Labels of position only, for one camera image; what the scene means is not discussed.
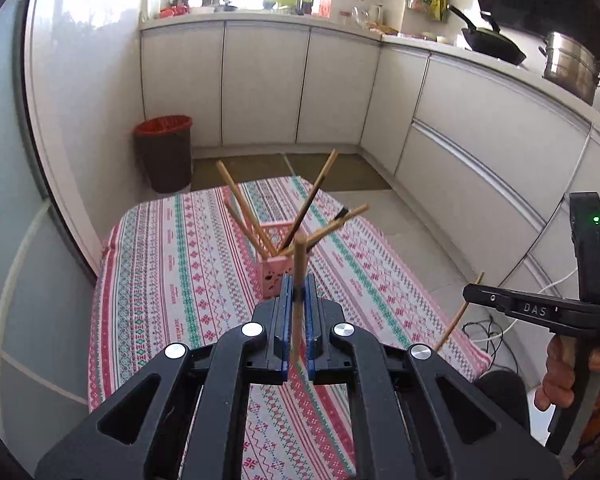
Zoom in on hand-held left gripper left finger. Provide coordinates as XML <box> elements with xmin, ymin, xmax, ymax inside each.
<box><xmin>35</xmin><ymin>275</ymin><xmax>296</xmax><ymax>480</ymax></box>

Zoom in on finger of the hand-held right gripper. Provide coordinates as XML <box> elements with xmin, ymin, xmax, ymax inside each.
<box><xmin>462</xmin><ymin>283</ymin><xmax>600</xmax><ymax>333</ymax></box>

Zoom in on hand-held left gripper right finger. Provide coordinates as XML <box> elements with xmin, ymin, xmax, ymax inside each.
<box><xmin>302</xmin><ymin>274</ymin><xmax>563</xmax><ymax>480</ymax></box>

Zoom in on pink perforated utensil holder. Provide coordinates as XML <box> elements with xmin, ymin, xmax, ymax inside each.
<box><xmin>252</xmin><ymin>220</ymin><xmax>301</xmax><ymax>301</ymax></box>

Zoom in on person's right hand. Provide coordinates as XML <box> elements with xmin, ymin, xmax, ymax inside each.
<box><xmin>534</xmin><ymin>332</ymin><xmax>600</xmax><ymax>413</ymax></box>

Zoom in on red green patterned tablecloth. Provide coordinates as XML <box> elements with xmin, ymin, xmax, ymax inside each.
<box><xmin>87</xmin><ymin>176</ymin><xmax>493</xmax><ymax>480</ymax></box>

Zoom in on dark trash bin red rim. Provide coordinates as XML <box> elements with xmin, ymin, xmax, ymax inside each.
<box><xmin>133</xmin><ymin>115</ymin><xmax>193</xmax><ymax>195</ymax></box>

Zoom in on stainless steel pot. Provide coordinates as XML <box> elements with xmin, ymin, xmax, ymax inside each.
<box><xmin>539</xmin><ymin>31</ymin><xmax>600</xmax><ymax>106</ymax></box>

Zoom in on white kitchen cabinets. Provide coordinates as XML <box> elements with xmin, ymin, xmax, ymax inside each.
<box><xmin>140</xmin><ymin>12</ymin><xmax>600</xmax><ymax>311</ymax></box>

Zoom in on black wok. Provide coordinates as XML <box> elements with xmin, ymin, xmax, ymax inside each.
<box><xmin>447</xmin><ymin>4</ymin><xmax>527</xmax><ymax>66</ymax></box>

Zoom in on glass pitcher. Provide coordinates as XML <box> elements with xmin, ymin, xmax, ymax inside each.
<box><xmin>352</xmin><ymin>5</ymin><xmax>383</xmax><ymax>28</ymax></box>

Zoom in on frosted glass door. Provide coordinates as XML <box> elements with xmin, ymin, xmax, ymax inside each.
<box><xmin>0</xmin><ymin>0</ymin><xmax>101</xmax><ymax>480</ymax></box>

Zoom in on black cable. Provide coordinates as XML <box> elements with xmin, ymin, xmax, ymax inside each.
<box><xmin>462</xmin><ymin>195</ymin><xmax>571</xmax><ymax>346</ymax></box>

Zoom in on wire rack with packets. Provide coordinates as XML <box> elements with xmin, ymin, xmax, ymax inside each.
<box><xmin>407</xmin><ymin>0</ymin><xmax>448</xmax><ymax>23</ymax></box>

